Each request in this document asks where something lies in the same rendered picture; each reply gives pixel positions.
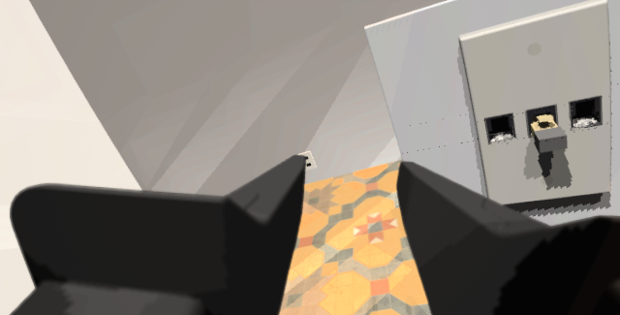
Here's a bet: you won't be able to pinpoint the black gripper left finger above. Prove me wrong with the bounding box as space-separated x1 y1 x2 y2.
10 155 306 315

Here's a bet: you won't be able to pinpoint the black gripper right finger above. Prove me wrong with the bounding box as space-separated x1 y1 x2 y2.
396 161 620 315

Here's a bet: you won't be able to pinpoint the black panel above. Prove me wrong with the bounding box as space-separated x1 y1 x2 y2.
364 0 620 226

